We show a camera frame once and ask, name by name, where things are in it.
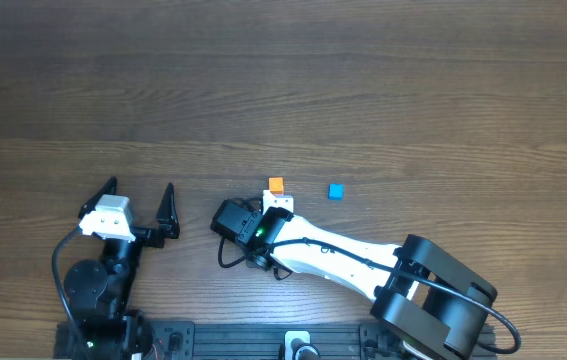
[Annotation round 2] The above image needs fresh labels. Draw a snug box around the mounting rail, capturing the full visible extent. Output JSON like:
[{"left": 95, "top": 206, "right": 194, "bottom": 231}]
[{"left": 54, "top": 319, "right": 497, "bottom": 360}]

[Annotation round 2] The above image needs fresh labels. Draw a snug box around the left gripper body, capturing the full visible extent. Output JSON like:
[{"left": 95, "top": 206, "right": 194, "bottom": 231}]
[{"left": 130, "top": 225, "right": 167, "bottom": 249}]

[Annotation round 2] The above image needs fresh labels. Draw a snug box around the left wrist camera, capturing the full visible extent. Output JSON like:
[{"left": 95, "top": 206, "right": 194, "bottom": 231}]
[{"left": 78, "top": 193, "right": 135, "bottom": 243}]

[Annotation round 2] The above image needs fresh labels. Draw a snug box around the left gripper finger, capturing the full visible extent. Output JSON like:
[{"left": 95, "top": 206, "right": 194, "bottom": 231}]
[
  {"left": 156, "top": 182, "right": 181, "bottom": 240},
  {"left": 78, "top": 176, "right": 118, "bottom": 220}
]

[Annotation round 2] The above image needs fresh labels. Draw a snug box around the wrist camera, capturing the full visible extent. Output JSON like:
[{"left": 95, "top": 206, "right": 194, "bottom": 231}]
[
  {"left": 261, "top": 189, "right": 295, "bottom": 215},
  {"left": 78, "top": 193, "right": 135, "bottom": 243}
]

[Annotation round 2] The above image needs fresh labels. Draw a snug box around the black cable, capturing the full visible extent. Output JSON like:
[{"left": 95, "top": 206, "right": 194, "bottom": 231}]
[
  {"left": 216, "top": 237, "right": 523, "bottom": 355},
  {"left": 51, "top": 227, "right": 89, "bottom": 360}
]

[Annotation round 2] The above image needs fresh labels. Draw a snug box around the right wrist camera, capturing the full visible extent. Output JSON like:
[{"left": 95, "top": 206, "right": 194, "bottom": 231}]
[{"left": 261, "top": 189, "right": 295, "bottom": 215}]

